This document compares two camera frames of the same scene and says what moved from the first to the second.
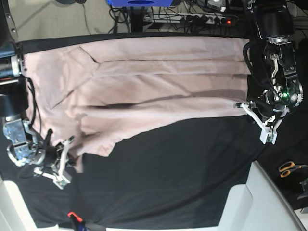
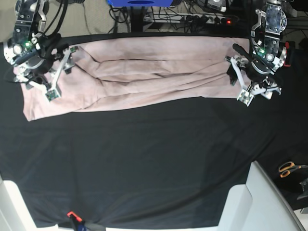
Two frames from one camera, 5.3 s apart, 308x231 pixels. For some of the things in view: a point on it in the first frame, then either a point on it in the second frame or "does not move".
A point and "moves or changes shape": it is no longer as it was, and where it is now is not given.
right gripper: [275, 100] -> [259, 67]
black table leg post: [136, 19] does not move
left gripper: [26, 154] -> [33, 56]
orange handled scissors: [287, 167] does not move
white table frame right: [259, 205] does not move
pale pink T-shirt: [94, 95] moves or changes shape
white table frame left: [15, 215] does not move
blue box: [140, 3] does not move
